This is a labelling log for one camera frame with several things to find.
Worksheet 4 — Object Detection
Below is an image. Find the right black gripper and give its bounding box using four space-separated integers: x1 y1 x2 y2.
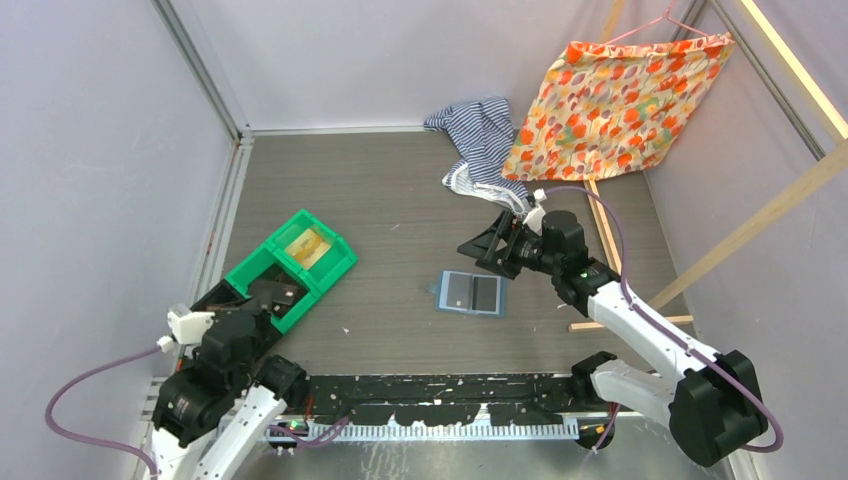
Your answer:
458 210 561 281

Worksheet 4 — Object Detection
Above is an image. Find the blue card holder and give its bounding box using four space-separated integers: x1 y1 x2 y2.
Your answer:
427 270 506 317

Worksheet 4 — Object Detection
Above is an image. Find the black credit card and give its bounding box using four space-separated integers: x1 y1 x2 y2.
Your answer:
251 279 302 316

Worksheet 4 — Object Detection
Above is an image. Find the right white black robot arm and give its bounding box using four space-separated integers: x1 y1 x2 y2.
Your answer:
457 210 769 467

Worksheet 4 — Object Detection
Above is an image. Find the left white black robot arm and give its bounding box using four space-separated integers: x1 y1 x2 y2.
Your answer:
147 305 308 479

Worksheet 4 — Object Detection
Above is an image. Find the grey card in holder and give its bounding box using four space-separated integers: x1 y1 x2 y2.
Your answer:
443 272 473 310

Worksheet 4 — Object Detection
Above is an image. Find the yellow card in bin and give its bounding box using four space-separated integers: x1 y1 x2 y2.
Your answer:
285 228 331 270

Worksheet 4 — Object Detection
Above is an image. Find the black plastic bin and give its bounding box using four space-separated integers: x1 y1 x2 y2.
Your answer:
188 279 286 359

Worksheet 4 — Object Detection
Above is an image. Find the green plastic bin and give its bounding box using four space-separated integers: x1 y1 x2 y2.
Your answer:
224 209 358 334

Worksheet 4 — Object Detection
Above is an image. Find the blue white striped cloth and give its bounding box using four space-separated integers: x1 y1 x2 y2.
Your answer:
423 96 531 218

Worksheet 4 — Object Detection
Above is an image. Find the orange floral cloth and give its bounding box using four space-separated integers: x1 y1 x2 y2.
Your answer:
501 33 736 181

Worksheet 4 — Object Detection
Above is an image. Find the pink clothes hanger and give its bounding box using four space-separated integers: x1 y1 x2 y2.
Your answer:
601 0 708 45

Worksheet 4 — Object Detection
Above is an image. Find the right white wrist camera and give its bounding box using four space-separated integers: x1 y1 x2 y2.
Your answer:
522 189 547 234

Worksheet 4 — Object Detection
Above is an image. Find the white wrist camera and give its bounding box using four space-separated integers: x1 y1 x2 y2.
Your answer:
522 189 547 234
157 304 215 352

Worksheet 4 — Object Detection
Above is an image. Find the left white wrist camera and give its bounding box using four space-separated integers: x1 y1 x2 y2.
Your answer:
157 304 215 352

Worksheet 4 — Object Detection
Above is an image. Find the aluminium front rail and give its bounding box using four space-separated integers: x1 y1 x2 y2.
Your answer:
276 412 613 442

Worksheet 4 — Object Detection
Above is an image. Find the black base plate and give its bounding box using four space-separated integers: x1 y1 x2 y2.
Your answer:
284 373 613 427

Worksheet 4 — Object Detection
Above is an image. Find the wooden frame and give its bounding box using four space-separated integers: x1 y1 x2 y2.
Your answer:
568 0 848 334

